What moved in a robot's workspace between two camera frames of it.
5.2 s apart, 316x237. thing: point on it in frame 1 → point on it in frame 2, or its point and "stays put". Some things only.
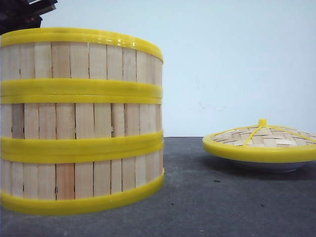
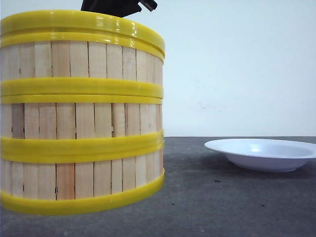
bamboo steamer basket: x=78 y=61 stays put
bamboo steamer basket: x=61 y=180 stays put
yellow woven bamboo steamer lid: x=262 y=142 → x=80 y=19
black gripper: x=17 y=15 → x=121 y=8
